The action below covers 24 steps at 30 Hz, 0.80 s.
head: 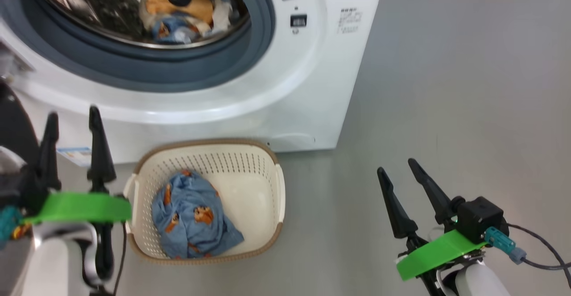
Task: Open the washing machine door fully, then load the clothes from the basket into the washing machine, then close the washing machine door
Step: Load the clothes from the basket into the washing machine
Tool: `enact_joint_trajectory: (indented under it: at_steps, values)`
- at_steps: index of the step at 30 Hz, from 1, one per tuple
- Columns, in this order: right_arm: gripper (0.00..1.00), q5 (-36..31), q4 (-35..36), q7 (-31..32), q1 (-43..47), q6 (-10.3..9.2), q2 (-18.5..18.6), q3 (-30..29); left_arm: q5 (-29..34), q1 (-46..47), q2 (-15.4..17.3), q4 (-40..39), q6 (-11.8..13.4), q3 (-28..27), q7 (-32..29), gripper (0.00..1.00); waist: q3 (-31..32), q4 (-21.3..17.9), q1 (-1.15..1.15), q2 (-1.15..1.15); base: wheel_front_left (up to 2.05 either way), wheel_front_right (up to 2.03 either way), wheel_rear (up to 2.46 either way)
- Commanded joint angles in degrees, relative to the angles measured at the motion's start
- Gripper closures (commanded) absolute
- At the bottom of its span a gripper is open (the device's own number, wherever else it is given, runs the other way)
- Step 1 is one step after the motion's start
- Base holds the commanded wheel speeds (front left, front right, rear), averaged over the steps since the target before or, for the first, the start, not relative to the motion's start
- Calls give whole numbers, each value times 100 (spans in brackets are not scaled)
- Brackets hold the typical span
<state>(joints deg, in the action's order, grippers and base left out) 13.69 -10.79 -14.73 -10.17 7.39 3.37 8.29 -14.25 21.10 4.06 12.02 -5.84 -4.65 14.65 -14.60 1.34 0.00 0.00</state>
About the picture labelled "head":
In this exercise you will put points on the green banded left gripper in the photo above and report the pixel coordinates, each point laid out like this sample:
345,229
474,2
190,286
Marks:
80,209

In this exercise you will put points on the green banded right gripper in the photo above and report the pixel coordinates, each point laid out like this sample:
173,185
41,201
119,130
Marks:
437,253

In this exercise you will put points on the black round glass washer door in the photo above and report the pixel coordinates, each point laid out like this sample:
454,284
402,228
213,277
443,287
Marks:
15,126

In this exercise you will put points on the blue bear-print garment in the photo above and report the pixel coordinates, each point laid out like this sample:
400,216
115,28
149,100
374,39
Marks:
192,224

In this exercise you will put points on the garment with large orange print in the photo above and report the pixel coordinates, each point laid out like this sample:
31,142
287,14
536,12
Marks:
196,6

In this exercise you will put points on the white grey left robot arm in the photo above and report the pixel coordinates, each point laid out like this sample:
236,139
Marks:
49,264

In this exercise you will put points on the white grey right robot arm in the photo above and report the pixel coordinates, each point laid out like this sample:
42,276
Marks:
477,282

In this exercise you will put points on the cream perforated laundry basket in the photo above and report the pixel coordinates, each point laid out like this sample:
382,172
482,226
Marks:
250,189

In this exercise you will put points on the white front-load washing machine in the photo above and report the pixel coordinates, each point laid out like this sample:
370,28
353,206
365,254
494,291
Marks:
290,86

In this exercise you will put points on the black washer door lock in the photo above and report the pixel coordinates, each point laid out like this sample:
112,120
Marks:
298,20

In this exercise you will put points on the blue white energy label sticker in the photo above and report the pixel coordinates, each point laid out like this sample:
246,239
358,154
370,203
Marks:
73,156

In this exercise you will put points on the printed instruction text label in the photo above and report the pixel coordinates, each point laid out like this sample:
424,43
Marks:
350,20

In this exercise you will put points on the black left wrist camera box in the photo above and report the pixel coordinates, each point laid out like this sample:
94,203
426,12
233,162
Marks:
32,189

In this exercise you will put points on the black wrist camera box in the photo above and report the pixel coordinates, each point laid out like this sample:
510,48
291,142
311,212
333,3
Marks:
32,189
479,218

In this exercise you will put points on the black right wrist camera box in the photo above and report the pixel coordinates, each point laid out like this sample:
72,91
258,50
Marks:
479,218

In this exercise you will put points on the teal right camera connector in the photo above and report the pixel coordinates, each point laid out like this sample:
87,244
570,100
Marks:
502,242

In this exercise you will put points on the teal camera connector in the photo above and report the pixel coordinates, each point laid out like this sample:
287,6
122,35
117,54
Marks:
9,224
502,242

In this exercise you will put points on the teal left camera connector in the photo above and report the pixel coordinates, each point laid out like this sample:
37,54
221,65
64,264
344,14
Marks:
9,224

